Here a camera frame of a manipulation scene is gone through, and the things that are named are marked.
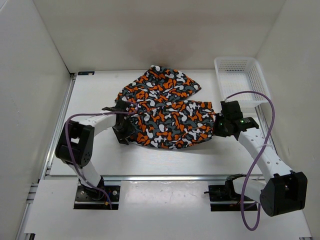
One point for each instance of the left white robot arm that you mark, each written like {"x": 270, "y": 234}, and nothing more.
{"x": 76, "y": 141}

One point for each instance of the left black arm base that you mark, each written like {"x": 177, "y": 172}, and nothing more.
{"x": 91, "y": 199}

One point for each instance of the front aluminium rail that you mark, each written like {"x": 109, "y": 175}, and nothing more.
{"x": 188, "y": 177}

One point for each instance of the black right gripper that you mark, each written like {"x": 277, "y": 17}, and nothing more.
{"x": 219, "y": 116}

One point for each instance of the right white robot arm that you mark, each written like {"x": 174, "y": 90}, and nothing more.
{"x": 284, "y": 190}

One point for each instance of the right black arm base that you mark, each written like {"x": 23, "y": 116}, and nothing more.
{"x": 223, "y": 198}

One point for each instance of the orange black camouflage shorts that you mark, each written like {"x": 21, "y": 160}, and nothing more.
{"x": 163, "y": 115}

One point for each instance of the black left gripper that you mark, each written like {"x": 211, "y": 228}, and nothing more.
{"x": 129, "y": 132}

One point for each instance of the white plastic mesh basket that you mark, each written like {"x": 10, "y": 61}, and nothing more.
{"x": 241, "y": 74}

